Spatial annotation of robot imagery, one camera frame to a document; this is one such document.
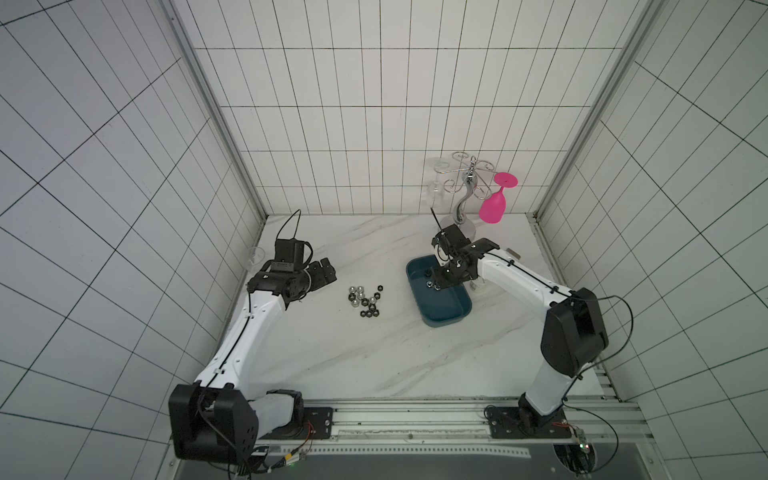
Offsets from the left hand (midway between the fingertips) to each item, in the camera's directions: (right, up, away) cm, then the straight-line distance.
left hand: (320, 281), depth 82 cm
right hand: (+31, -1, +7) cm, 32 cm away
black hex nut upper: (+7, -7, +15) cm, 18 cm away
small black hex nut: (+17, -5, +16) cm, 24 cm away
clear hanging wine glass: (+37, +28, +28) cm, 54 cm away
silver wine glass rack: (+47, +32, +11) cm, 58 cm away
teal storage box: (+35, -10, +11) cm, 38 cm away
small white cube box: (+65, +7, +25) cm, 70 cm away
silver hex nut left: (+10, -5, +16) cm, 19 cm away
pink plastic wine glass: (+55, +22, +16) cm, 61 cm away
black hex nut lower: (+11, -12, +10) cm, 19 cm away
